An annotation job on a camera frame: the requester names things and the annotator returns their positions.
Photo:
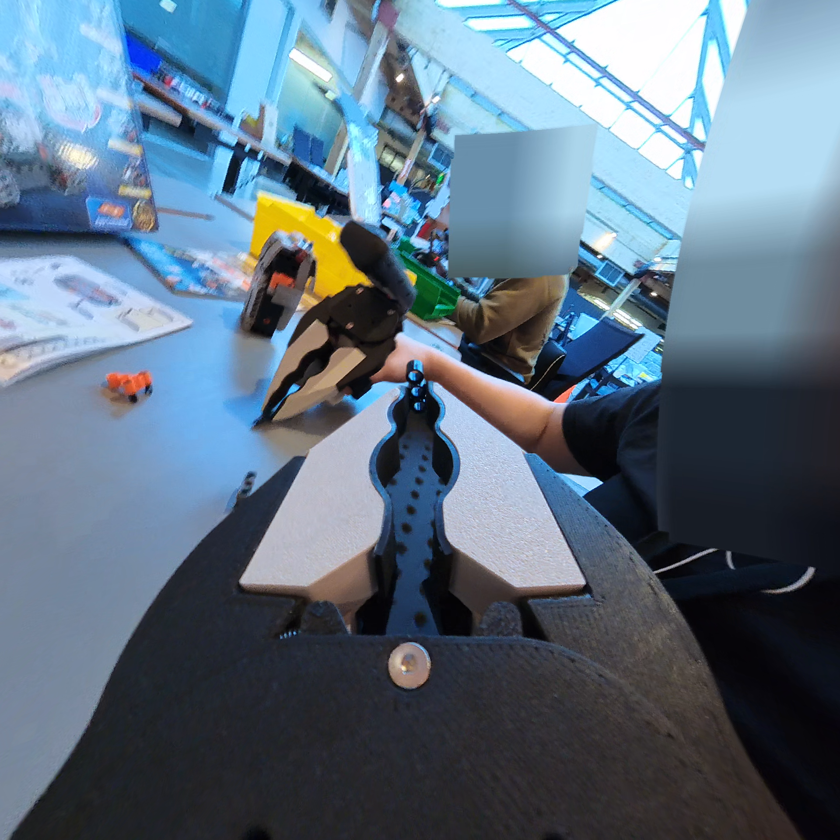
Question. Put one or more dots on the grey black toy vehicle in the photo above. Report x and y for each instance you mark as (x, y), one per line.
(275, 289)

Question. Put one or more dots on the black office chair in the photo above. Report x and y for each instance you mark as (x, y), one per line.
(590, 354)

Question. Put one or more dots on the open instruction booklet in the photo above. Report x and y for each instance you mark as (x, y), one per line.
(79, 308)

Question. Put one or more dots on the small black beam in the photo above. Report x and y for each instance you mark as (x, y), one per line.
(244, 489)

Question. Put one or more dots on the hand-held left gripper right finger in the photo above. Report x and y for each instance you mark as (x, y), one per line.
(505, 525)

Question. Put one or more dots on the yellow plastic bin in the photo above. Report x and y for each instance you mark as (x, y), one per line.
(282, 216)

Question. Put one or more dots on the blue cover manual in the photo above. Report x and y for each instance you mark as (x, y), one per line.
(190, 269)

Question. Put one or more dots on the blue toy box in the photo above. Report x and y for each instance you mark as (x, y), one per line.
(65, 131)

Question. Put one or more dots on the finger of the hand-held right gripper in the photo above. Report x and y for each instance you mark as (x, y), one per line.
(303, 344)
(334, 374)

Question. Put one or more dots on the black studded panel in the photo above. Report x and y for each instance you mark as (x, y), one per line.
(413, 525)

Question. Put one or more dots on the black connector cluster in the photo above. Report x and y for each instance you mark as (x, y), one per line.
(416, 387)

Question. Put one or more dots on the green plastic bin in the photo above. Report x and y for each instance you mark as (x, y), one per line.
(430, 289)

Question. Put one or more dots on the person's right hand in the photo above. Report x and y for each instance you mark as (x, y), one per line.
(394, 364)

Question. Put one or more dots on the person's black shirt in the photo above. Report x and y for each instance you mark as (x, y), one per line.
(774, 689)

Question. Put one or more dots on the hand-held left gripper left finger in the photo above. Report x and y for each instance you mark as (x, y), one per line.
(321, 525)

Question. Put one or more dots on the white tilted board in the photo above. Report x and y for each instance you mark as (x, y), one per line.
(364, 177)

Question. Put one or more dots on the orange connector piece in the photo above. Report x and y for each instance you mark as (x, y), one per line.
(124, 382)

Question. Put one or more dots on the person's right forearm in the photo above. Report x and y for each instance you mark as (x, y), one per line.
(485, 400)

